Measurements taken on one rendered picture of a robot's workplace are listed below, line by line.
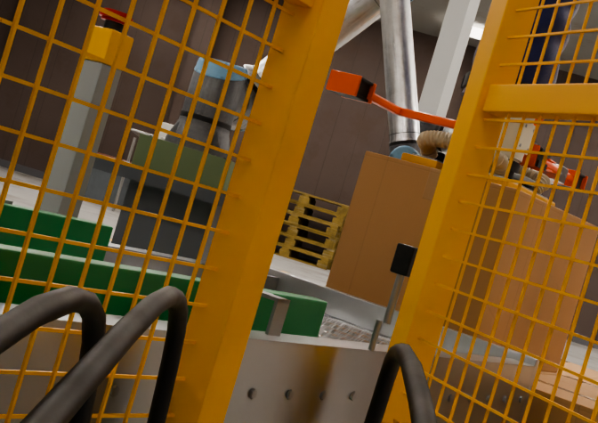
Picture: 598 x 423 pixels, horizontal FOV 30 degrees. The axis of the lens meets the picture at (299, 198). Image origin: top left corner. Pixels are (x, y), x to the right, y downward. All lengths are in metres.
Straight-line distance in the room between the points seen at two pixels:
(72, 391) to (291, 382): 1.12
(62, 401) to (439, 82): 5.66
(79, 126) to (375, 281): 0.80
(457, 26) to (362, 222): 3.49
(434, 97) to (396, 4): 2.89
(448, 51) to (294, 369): 4.63
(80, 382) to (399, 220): 2.22
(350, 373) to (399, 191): 1.03
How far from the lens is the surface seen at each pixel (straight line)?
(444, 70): 6.01
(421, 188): 2.59
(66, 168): 2.27
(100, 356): 0.44
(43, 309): 0.44
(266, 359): 1.44
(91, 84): 2.27
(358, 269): 2.63
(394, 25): 3.11
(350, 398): 1.66
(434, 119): 2.87
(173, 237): 3.07
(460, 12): 6.07
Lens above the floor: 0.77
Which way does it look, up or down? level
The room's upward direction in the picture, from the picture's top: 17 degrees clockwise
